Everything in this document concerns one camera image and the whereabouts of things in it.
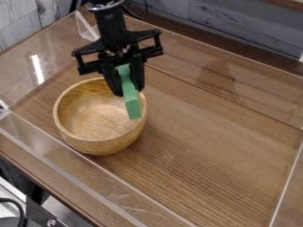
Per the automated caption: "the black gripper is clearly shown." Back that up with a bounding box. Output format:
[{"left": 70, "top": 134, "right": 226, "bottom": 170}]
[{"left": 73, "top": 1, "right": 163, "bottom": 97}]

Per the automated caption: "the green rectangular block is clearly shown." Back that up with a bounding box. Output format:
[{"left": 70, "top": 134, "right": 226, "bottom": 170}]
[{"left": 117, "top": 64, "right": 142, "bottom": 120}]

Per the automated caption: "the brown wooden bowl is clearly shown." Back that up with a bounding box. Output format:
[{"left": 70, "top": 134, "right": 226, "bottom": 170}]
[{"left": 54, "top": 78, "right": 147, "bottom": 155}]

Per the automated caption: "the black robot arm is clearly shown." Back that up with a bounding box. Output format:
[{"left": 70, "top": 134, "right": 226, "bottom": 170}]
[{"left": 73, "top": 0, "right": 163, "bottom": 97}]

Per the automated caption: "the clear acrylic corner bracket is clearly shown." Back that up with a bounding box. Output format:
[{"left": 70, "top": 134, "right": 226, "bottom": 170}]
[{"left": 75, "top": 11, "right": 101, "bottom": 42}]

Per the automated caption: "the clear acrylic tray wall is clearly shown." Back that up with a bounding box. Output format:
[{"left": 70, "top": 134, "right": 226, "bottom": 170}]
[{"left": 0, "top": 107, "right": 302, "bottom": 227}]

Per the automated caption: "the black table frame bracket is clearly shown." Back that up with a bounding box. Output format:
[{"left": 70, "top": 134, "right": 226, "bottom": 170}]
[{"left": 27, "top": 198, "right": 69, "bottom": 227}]

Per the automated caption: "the black cable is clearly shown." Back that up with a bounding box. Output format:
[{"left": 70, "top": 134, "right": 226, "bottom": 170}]
[{"left": 0, "top": 198, "right": 29, "bottom": 227}]

